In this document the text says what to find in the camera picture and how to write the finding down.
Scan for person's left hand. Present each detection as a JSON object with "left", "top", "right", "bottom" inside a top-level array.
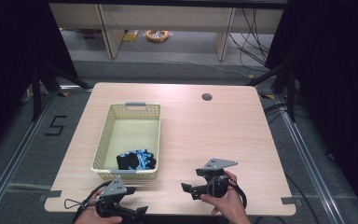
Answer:
[{"left": 74, "top": 189, "right": 124, "bottom": 224}]

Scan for white floor cable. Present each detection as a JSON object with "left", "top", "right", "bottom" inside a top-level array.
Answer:
[{"left": 162, "top": 59, "right": 254, "bottom": 78}]

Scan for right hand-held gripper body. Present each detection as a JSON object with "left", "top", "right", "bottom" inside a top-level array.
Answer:
[{"left": 202, "top": 157, "right": 239, "bottom": 199}]

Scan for bundle of black cables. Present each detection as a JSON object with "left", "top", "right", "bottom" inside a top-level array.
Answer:
[{"left": 228, "top": 7, "right": 272, "bottom": 67}]

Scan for metal floor rail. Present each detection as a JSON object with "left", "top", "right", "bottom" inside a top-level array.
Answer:
[
  {"left": 0, "top": 89, "right": 61, "bottom": 217},
  {"left": 275, "top": 92, "right": 347, "bottom": 224}
]

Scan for pale wooden desk frame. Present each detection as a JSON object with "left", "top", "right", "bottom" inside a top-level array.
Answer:
[{"left": 48, "top": 2, "right": 286, "bottom": 63}]

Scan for yellow packet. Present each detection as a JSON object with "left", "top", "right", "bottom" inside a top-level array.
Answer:
[{"left": 123, "top": 29, "right": 141, "bottom": 43}]

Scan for black floor cables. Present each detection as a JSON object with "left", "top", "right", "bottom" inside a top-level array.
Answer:
[{"left": 263, "top": 102, "right": 291, "bottom": 126}]

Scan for cream perforated plastic basket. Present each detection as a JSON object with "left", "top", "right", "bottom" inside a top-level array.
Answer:
[{"left": 90, "top": 101, "right": 162, "bottom": 182}]

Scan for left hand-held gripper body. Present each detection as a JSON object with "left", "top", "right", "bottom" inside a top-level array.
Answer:
[{"left": 94, "top": 176, "right": 138, "bottom": 218}]

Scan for black curtain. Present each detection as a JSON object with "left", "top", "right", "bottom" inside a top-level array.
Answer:
[
  {"left": 265, "top": 0, "right": 358, "bottom": 223},
  {"left": 0, "top": 0, "right": 78, "bottom": 160}
]

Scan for right hand-held gripper cable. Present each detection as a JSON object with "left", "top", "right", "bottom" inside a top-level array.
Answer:
[{"left": 227, "top": 177, "right": 248, "bottom": 210}]

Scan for person's right hand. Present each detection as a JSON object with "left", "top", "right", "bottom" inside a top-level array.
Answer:
[{"left": 200, "top": 170, "right": 250, "bottom": 220}]

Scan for left hand-held gripper cable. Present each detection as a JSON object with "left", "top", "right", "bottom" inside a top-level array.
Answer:
[{"left": 63, "top": 181, "right": 113, "bottom": 224}]

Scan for black and blue glove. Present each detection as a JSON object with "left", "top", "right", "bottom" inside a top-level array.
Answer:
[{"left": 116, "top": 148, "right": 158, "bottom": 171}]

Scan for hand-held gripper cable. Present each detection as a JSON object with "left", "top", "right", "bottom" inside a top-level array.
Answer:
[
  {"left": 63, "top": 181, "right": 113, "bottom": 224},
  {"left": 227, "top": 177, "right": 248, "bottom": 210}
]

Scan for black metal stand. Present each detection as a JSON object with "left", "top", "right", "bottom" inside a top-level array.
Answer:
[
  {"left": 246, "top": 61, "right": 296, "bottom": 123},
  {"left": 30, "top": 61, "right": 91, "bottom": 123}
]

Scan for black floor cable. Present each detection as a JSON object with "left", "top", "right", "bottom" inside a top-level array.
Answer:
[{"left": 284, "top": 173, "right": 322, "bottom": 224}]

